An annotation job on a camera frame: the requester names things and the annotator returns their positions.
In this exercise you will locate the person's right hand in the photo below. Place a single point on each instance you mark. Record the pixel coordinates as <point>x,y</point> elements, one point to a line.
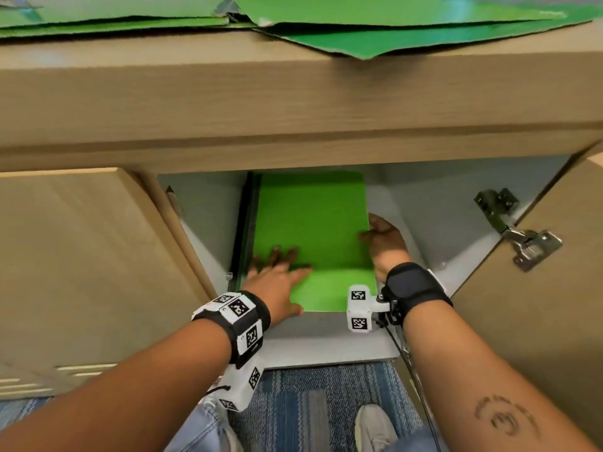
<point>388,247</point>

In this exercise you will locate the wooden cabinet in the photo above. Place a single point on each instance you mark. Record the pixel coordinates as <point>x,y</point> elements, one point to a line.
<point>292,103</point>

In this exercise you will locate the person's left thumb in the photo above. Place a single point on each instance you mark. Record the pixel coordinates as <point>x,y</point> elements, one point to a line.
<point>301,273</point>

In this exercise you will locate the grey left shoe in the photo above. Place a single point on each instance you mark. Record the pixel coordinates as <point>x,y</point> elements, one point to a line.
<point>231,437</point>

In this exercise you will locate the person's right forearm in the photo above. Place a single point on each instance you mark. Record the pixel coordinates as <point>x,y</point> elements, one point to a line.
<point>476,385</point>

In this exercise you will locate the person's left middle finger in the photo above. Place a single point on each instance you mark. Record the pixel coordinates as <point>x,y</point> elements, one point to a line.
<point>276,257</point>

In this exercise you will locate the grey shoe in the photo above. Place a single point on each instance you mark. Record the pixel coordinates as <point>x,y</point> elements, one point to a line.
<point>374,428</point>
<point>231,437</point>

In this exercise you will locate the person's right thumb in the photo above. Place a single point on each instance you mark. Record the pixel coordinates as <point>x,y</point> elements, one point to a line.
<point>367,236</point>

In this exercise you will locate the person's left hand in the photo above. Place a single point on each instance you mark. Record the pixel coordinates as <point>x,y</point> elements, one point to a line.
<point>273,289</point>

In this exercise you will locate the person's left leg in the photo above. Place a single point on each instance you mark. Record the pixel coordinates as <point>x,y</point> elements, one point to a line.
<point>198,428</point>

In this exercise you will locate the metal door hinge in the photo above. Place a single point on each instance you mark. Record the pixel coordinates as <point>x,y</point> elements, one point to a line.
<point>523,232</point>

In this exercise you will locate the green cardboard sheet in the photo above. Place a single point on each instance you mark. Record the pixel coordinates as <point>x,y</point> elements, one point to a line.
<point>94,9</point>
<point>117,27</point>
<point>377,8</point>
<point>400,39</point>

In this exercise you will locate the person's leg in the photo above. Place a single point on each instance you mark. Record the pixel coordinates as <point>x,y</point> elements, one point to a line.
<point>417,440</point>
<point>198,428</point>

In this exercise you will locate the person's left forearm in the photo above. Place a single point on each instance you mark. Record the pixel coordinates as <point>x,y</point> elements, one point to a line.
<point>127,395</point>

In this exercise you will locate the black board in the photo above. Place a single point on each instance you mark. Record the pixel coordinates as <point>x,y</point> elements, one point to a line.
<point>245,221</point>

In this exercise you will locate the person's right leg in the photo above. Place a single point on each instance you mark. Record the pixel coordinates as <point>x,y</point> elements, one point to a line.
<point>417,440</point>

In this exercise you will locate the wooden cabinet door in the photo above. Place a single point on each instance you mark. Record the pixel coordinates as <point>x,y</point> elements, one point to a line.
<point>85,277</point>
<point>541,315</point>

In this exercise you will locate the bright green board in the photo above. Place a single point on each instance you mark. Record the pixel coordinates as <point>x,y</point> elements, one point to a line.
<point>311,221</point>

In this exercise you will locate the grey right shoe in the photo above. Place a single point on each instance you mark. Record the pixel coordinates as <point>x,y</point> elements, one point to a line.
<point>374,428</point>

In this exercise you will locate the white marker wrist camera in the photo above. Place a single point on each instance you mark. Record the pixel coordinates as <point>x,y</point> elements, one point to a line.
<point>242,324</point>

